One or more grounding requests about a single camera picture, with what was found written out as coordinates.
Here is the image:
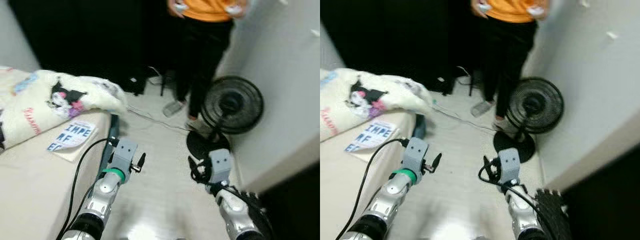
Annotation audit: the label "black pedestal fan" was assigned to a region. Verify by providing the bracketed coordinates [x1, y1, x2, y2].
[186, 75, 265, 161]
[492, 76, 565, 163]

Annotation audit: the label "cream bed mattress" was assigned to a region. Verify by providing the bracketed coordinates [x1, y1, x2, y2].
[0, 65, 112, 240]
[320, 67, 418, 240]

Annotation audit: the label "thin grey floor cable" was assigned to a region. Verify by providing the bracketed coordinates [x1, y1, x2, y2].
[432, 105, 498, 132]
[125, 106, 193, 132]

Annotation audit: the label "person in orange shirt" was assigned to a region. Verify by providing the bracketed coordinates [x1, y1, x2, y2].
[167, 0, 251, 133]
[470, 0, 551, 133]

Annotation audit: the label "white book blue letters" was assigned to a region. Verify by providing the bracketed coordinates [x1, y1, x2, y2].
[344, 120, 401, 163]
[46, 120, 98, 163]

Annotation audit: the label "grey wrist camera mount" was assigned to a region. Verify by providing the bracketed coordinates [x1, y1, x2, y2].
[402, 137, 430, 173]
[207, 148, 232, 185]
[111, 139, 138, 173]
[498, 147, 522, 185]

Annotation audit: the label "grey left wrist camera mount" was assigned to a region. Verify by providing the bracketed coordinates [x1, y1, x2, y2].
[402, 137, 430, 173]
[111, 139, 138, 173]

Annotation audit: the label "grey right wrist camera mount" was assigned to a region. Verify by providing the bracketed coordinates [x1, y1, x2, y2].
[498, 147, 522, 185]
[207, 148, 232, 185]

